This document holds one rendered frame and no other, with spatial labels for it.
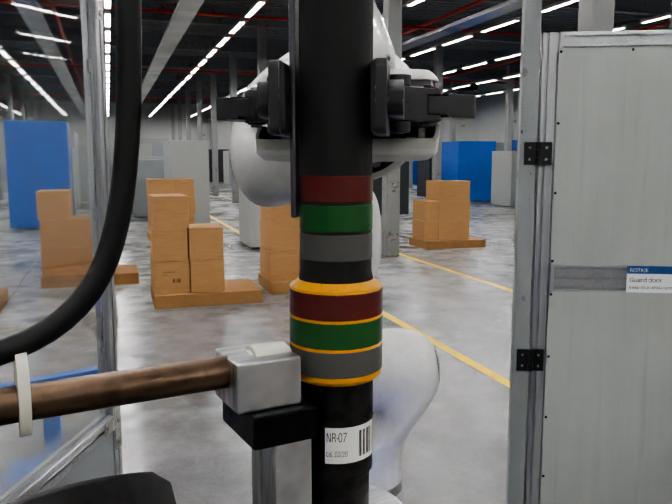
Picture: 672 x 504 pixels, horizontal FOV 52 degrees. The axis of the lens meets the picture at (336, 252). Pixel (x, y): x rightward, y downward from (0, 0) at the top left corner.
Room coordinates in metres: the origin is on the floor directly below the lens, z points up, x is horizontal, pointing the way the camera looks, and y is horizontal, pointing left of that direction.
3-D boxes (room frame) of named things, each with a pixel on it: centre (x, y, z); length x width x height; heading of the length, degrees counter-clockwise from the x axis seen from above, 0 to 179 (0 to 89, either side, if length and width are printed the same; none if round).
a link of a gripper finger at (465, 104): (0.38, -0.04, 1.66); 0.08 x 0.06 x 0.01; 53
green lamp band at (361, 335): (0.32, 0.00, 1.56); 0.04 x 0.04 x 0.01
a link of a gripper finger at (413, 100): (0.33, -0.03, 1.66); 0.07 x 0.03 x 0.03; 174
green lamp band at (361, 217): (0.32, 0.00, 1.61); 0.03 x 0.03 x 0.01
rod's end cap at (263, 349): (0.30, 0.03, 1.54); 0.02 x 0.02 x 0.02; 29
